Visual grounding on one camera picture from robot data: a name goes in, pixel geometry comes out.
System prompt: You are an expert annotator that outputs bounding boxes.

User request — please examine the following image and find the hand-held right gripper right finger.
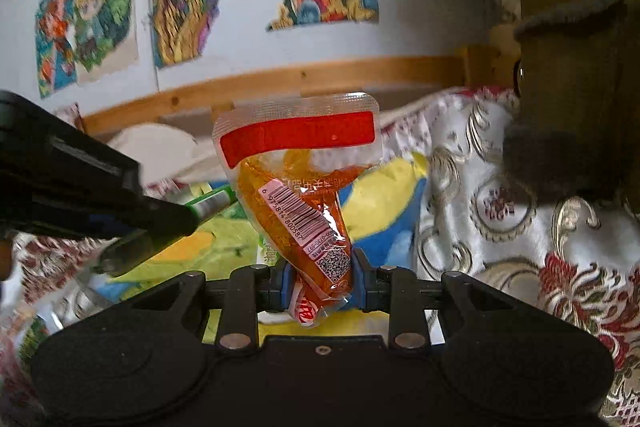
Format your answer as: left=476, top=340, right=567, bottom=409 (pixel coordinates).
left=350, top=247, right=518, bottom=352

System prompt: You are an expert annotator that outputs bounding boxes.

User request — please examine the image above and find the orange snack packet red band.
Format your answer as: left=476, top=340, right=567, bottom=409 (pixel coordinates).
left=212, top=92, right=383, bottom=328

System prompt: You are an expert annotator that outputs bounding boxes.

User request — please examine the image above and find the cream pillow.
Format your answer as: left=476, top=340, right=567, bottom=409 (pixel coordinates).
left=107, top=122, right=226, bottom=185

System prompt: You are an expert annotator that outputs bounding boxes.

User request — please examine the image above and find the blond cartoon child wall poster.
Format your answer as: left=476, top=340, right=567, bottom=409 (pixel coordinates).
left=70, top=0, right=141, bottom=85

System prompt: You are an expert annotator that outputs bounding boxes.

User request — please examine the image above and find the wooden bed frame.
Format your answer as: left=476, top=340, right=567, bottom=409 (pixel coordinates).
left=80, top=46, right=521, bottom=138

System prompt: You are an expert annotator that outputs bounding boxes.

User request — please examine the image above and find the olive coat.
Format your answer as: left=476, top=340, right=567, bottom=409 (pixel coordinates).
left=502, top=0, right=640, bottom=208

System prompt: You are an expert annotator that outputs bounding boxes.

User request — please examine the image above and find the orange girl wall poster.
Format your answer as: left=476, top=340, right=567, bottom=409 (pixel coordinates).
left=35, top=0, right=78, bottom=100

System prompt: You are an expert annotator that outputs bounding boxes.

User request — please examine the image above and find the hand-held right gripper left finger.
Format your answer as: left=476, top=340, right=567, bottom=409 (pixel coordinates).
left=127, top=262, right=298, bottom=354

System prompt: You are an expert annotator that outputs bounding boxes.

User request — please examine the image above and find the green white snack packet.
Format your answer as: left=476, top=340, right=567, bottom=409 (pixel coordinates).
left=182, top=184, right=238, bottom=220

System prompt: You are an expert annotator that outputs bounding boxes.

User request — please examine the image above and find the floral satin blanket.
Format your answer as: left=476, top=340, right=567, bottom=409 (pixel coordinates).
left=0, top=87, right=640, bottom=427

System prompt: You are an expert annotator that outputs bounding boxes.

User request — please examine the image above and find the grey box colourful lining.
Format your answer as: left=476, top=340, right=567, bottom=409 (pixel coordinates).
left=145, top=154, right=431, bottom=323

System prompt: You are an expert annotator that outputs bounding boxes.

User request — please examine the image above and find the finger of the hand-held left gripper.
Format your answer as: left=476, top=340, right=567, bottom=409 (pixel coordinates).
left=134, top=198, right=202, bottom=239
left=96, top=231, right=168, bottom=279

